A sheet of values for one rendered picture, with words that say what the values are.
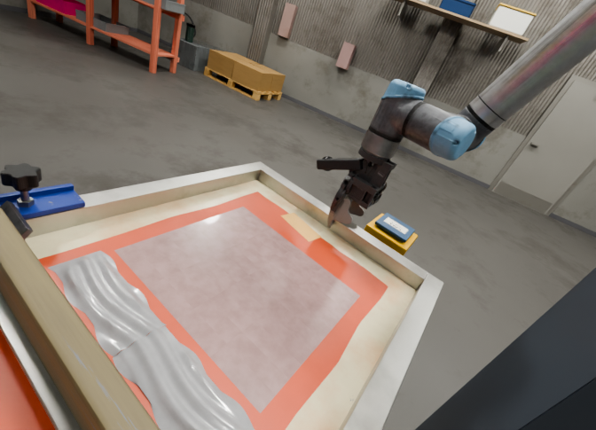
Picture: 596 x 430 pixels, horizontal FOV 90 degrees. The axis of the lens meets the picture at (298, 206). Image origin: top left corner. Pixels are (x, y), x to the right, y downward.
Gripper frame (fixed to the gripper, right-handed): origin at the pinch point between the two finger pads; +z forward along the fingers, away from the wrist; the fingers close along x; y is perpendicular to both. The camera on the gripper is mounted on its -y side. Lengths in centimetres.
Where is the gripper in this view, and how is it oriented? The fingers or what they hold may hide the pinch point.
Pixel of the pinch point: (333, 218)
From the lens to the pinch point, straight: 78.5
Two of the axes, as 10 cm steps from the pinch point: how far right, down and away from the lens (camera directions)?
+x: 5.7, -2.4, 7.9
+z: -3.2, 8.2, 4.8
